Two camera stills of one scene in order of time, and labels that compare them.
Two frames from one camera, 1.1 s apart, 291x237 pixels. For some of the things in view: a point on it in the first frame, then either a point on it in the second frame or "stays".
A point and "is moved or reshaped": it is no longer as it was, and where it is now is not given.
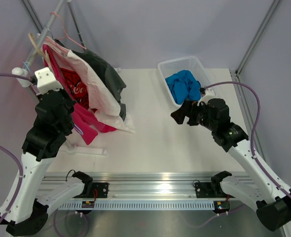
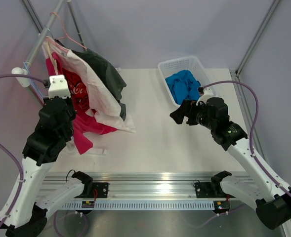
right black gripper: x=189 y=107 stays
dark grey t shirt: x=115 y=84 stays
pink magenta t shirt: x=88 y=123 is moved or reshaped
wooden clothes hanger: x=44 y=54 to x=49 y=49
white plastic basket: x=191 y=64 stays
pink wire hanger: x=66 y=35 stays
